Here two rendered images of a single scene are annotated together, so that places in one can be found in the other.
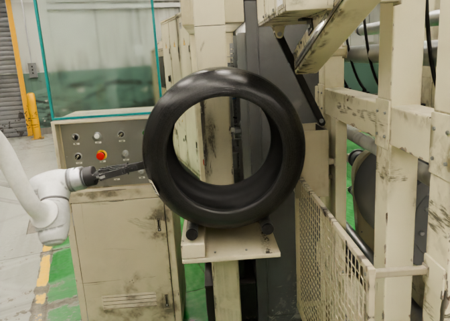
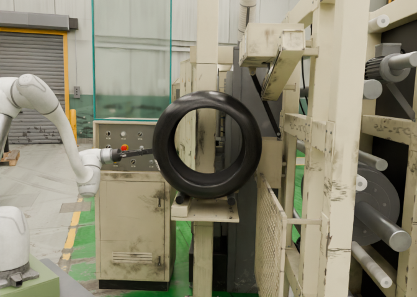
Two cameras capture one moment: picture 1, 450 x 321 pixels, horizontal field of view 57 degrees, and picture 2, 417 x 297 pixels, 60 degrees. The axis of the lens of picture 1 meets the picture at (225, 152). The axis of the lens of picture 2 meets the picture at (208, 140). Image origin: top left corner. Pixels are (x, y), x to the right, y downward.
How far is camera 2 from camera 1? 47 cm
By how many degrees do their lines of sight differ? 7
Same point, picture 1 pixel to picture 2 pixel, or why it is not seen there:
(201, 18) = (201, 58)
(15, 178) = (70, 147)
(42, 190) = (84, 160)
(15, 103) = not seen: hidden behind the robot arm
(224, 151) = (210, 150)
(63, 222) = (95, 181)
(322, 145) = (278, 150)
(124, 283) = (130, 243)
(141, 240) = (146, 212)
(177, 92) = (179, 103)
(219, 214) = (198, 187)
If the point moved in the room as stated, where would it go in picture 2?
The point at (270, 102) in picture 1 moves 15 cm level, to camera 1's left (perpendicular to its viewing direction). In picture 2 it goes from (238, 114) to (210, 113)
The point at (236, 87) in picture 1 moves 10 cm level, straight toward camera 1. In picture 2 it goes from (216, 103) to (215, 103)
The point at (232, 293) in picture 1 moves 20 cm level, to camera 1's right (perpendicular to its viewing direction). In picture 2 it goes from (206, 255) to (237, 257)
